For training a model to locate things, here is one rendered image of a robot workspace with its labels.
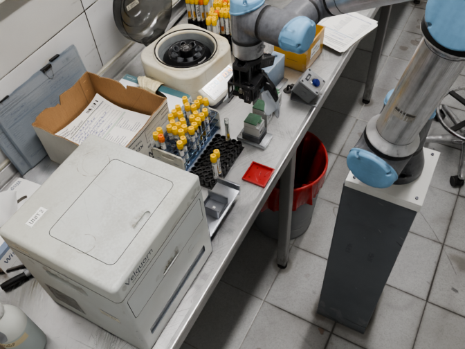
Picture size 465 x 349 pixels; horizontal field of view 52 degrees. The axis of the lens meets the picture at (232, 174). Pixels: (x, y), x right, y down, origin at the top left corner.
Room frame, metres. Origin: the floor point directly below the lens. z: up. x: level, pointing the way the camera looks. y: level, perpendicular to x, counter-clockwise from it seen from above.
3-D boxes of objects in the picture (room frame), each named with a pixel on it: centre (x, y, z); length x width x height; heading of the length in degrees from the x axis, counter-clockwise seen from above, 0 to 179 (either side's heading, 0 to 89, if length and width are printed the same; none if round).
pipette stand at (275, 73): (1.17, -0.15, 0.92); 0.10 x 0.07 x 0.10; 143
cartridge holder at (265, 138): (0.94, -0.07, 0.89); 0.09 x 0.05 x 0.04; 58
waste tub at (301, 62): (1.31, -0.25, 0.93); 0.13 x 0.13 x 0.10; 54
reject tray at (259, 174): (0.81, -0.07, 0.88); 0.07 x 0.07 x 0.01; 58
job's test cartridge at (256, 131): (0.94, -0.07, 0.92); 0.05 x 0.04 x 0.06; 58
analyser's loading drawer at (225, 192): (0.66, 0.07, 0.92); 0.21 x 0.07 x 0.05; 148
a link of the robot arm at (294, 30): (0.87, -0.15, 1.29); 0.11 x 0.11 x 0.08; 49
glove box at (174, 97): (1.11, 0.23, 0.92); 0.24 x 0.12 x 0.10; 58
